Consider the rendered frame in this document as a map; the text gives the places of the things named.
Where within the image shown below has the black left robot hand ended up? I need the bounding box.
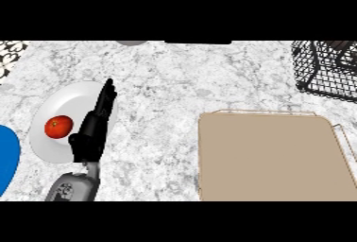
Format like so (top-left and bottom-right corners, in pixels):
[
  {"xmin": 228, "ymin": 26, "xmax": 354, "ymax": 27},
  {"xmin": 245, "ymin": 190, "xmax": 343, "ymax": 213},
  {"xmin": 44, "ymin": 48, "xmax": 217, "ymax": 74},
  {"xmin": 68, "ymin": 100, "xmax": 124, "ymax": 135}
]
[{"xmin": 66, "ymin": 78, "xmax": 118, "ymax": 164}]

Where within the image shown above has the beige tray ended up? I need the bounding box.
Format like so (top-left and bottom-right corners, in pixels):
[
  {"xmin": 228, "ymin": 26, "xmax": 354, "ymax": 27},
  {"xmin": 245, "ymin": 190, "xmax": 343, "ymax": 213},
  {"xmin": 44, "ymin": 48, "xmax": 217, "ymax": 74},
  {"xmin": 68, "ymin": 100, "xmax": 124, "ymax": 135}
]
[{"xmin": 196, "ymin": 109, "xmax": 357, "ymax": 202}]

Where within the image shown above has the red tomato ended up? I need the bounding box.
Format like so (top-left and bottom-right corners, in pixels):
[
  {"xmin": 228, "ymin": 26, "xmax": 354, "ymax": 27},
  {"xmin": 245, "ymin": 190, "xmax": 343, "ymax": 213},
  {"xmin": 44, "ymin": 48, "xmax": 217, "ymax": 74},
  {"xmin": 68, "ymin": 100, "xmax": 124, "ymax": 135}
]
[{"xmin": 43, "ymin": 114, "xmax": 75, "ymax": 140}]

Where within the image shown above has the white plate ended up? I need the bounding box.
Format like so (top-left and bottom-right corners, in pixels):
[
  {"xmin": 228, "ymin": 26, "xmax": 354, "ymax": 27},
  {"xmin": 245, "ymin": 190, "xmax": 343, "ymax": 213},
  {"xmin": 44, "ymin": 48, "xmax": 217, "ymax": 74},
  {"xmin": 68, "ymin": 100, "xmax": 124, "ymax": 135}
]
[{"xmin": 28, "ymin": 80, "xmax": 119, "ymax": 164}]

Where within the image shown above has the blue placemat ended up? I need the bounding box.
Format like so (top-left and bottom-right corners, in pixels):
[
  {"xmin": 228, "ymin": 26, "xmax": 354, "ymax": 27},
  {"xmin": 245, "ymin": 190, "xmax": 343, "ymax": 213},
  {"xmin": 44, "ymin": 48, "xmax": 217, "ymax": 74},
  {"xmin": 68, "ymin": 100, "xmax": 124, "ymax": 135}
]
[{"xmin": 0, "ymin": 125, "xmax": 20, "ymax": 198}]

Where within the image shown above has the grey round object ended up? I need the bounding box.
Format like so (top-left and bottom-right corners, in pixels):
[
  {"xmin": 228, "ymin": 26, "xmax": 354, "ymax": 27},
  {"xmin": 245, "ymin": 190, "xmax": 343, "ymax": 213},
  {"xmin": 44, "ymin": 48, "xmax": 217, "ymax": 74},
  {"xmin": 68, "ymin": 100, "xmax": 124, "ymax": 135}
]
[{"xmin": 115, "ymin": 40, "xmax": 149, "ymax": 47}]

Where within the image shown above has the black and white patterned object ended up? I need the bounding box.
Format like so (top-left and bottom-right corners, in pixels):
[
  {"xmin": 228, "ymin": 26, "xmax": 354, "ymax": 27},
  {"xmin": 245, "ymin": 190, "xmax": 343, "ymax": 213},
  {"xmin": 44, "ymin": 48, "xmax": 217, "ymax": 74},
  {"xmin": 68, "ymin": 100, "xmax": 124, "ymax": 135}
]
[{"xmin": 0, "ymin": 40, "xmax": 29, "ymax": 80}]

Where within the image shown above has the black wire tiered basket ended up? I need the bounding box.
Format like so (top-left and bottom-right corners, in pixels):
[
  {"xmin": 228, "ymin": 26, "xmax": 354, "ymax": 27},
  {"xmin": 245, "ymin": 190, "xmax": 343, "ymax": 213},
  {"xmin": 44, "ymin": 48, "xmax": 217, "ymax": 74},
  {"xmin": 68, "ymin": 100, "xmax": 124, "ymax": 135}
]
[{"xmin": 290, "ymin": 40, "xmax": 357, "ymax": 104}]

